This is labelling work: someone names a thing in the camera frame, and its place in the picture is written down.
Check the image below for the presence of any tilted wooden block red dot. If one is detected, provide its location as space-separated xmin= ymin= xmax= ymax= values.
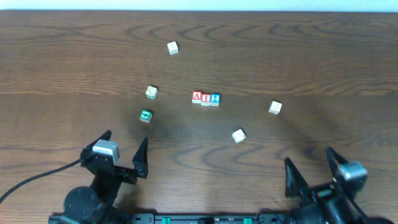
xmin=232 ymin=129 xmax=246 ymax=143

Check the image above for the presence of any blue number 2 wooden block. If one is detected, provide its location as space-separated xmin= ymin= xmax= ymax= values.
xmin=210 ymin=93 xmax=221 ymax=106

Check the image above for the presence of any black left camera cable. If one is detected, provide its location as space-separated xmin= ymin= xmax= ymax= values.
xmin=0 ymin=159 xmax=83 ymax=205

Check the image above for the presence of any plain engraved wooden block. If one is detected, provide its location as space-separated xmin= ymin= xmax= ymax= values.
xmin=269 ymin=101 xmax=282 ymax=114

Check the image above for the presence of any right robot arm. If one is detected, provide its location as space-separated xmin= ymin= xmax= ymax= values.
xmin=283 ymin=147 xmax=393 ymax=224

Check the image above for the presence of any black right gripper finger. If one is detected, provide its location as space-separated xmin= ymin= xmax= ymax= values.
xmin=326 ymin=147 xmax=348 ymax=179
xmin=284 ymin=157 xmax=310 ymax=199

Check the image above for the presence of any plain wooden block far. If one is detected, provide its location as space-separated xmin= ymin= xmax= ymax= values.
xmin=167 ymin=42 xmax=178 ymax=55

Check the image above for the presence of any red letter A wooden block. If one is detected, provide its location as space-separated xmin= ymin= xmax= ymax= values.
xmin=192 ymin=91 xmax=203 ymax=104

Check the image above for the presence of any green number 4 wooden block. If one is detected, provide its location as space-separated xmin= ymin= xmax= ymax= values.
xmin=139 ymin=110 xmax=152 ymax=123

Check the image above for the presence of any green-edged animal picture wooden block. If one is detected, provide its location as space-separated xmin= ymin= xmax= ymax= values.
xmin=146 ymin=86 xmax=158 ymax=100

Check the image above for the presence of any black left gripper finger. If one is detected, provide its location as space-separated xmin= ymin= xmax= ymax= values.
xmin=132 ymin=138 xmax=149 ymax=179
xmin=80 ymin=129 xmax=113 ymax=158

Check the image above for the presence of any red letter I wooden block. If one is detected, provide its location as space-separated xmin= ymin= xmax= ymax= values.
xmin=201 ymin=93 xmax=211 ymax=106

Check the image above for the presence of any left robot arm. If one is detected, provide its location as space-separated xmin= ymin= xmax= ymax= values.
xmin=58 ymin=130 xmax=149 ymax=223

